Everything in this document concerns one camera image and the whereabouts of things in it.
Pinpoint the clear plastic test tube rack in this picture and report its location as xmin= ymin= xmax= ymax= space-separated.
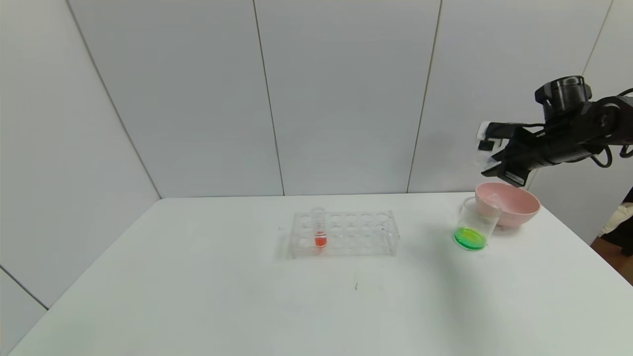
xmin=289 ymin=211 xmax=401 ymax=259

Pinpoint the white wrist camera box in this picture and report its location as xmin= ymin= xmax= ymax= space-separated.
xmin=476 ymin=121 xmax=525 ymax=152

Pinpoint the test tube with red pigment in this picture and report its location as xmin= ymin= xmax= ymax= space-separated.
xmin=310 ymin=207 xmax=328 ymax=249

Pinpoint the pink bowl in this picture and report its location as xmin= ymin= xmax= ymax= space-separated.
xmin=474 ymin=181 xmax=541 ymax=228

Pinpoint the clear glass beaker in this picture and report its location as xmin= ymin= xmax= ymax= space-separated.
xmin=452 ymin=196 xmax=501 ymax=252

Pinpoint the beige and black background bundle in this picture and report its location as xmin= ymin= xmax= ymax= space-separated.
xmin=590 ymin=187 xmax=633 ymax=258

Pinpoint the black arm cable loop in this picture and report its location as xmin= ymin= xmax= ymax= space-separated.
xmin=590 ymin=88 xmax=633 ymax=170

